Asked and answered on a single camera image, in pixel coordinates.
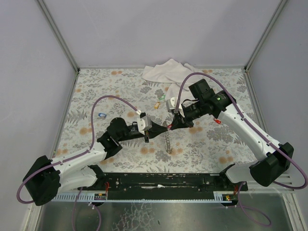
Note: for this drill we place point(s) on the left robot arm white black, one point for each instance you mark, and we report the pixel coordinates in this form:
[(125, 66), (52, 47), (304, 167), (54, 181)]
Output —
[(48, 177)]

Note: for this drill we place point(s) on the grey aluminium corner post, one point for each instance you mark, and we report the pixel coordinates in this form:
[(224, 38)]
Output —
[(269, 27)]

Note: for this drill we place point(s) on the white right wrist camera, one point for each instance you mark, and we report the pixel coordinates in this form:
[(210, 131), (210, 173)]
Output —
[(171, 104)]

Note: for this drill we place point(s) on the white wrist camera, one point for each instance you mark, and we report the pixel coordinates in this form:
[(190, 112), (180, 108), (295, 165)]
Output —
[(171, 104), (144, 123)]

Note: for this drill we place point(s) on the blue tagged key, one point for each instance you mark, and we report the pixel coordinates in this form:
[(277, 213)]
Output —
[(102, 115)]

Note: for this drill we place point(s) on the white crumpled cloth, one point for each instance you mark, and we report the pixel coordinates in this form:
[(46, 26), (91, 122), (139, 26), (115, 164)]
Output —
[(171, 72)]

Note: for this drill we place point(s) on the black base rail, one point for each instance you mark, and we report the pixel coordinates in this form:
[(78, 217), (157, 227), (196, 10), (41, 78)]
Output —
[(162, 183)]

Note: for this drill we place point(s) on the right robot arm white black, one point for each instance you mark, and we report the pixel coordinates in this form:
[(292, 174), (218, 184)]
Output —
[(272, 156)]

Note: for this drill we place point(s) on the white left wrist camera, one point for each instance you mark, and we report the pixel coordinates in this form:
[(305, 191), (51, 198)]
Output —
[(144, 123)]

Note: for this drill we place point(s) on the grey left corner post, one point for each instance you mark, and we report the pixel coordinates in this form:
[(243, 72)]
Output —
[(57, 34)]

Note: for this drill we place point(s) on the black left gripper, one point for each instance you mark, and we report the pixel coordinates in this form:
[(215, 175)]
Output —
[(147, 133)]

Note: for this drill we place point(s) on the white disc with keyrings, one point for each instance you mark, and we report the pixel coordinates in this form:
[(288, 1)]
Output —
[(166, 135)]

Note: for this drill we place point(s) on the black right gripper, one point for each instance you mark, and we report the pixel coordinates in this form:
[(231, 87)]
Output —
[(182, 117)]

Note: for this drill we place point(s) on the white slotted cable duct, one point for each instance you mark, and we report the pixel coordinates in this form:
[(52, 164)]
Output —
[(199, 197)]

